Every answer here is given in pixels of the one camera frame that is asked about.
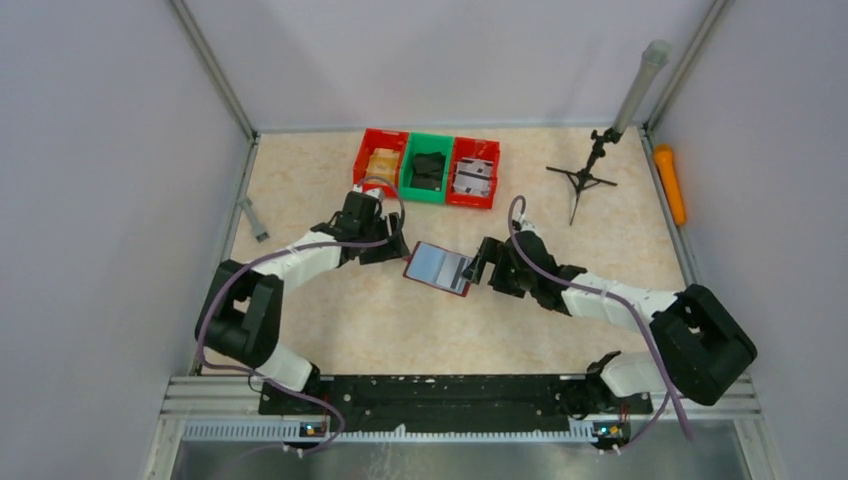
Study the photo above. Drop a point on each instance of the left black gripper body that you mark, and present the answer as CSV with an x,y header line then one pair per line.
x,y
378,229

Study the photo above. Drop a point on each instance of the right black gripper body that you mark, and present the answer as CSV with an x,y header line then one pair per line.
x,y
506,277

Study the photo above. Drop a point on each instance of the red card holder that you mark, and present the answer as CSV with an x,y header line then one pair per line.
x,y
437,268

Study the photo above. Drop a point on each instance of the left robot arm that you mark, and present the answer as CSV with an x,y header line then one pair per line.
x,y
241,315

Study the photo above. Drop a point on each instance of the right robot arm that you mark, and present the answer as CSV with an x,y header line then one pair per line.
x,y
695,344

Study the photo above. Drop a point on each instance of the silver credit card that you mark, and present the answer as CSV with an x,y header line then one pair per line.
x,y
437,268

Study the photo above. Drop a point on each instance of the white cards in bin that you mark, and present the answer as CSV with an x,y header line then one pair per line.
x,y
473,177

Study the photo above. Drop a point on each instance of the wooden piece in bin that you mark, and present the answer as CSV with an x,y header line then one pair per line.
x,y
384,163

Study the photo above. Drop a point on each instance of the black item in bin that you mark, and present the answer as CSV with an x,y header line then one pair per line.
x,y
427,171

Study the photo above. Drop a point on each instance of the left red bin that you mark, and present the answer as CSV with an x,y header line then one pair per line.
x,y
379,138

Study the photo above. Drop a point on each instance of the red bin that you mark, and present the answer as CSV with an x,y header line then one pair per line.
x,y
489,150
379,138

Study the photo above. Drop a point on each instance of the green bin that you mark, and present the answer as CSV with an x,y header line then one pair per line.
x,y
425,143

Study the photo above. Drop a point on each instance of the grey small tool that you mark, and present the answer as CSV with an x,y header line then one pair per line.
x,y
258,229

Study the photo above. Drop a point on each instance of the black tripod stand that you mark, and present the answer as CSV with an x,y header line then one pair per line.
x,y
583,179

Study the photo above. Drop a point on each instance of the right red bin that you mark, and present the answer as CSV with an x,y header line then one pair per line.
x,y
489,150

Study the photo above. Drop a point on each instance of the orange cylinder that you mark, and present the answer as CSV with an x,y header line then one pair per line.
x,y
663,157

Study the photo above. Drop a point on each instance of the grey tube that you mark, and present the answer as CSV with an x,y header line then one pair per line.
x,y
653,59

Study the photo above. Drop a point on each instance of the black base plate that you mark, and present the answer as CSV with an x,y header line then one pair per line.
x,y
454,403

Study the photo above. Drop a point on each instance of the grey cable duct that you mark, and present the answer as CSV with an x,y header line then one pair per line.
x,y
288,431

